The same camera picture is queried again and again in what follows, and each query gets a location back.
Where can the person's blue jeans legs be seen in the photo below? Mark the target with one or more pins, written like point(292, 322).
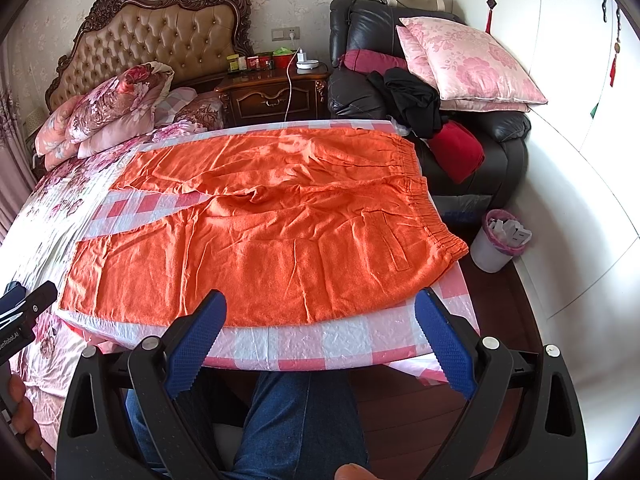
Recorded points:
point(302, 425)

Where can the orange pants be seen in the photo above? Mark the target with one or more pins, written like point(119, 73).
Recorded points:
point(297, 226)

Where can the tufted wooden headboard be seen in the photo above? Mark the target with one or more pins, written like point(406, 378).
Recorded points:
point(193, 37)

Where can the white trash bin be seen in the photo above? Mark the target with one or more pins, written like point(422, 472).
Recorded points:
point(501, 238)

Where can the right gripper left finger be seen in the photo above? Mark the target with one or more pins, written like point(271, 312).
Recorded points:
point(162, 367)

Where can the red garment on chair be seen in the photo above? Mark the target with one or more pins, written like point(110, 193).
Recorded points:
point(456, 151)

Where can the dark wooden nightstand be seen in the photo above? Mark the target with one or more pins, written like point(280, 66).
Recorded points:
point(274, 96)

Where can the wall power socket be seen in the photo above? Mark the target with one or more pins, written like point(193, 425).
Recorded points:
point(285, 34)

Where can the black leather armchair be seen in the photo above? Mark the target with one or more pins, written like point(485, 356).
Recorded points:
point(366, 24)

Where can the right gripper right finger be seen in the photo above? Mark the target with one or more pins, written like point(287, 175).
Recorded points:
point(480, 372)

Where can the folded floral quilt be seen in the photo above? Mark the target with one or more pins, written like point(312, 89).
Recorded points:
point(114, 112)

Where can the magenta cushion on chair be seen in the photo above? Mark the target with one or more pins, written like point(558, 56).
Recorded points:
point(366, 61)

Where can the pink curtain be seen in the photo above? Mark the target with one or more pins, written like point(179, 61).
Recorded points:
point(16, 178)

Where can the right hand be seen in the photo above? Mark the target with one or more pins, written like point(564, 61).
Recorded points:
point(354, 472)

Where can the pink checkered table cloth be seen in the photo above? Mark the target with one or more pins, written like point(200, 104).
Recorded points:
point(387, 336)

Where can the black garment on chair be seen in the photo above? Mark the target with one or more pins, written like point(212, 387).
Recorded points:
point(409, 100)

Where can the red cup on nightstand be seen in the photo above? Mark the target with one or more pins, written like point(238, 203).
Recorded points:
point(282, 60)

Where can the white wardrobe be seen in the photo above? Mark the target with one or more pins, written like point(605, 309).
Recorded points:
point(580, 196)

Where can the pink floral pillow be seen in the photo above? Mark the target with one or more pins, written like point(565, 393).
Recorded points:
point(468, 68)

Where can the floral bed sheet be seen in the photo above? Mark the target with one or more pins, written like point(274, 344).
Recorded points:
point(73, 203)

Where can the left hand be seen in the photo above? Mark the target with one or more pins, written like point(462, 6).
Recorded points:
point(23, 419)

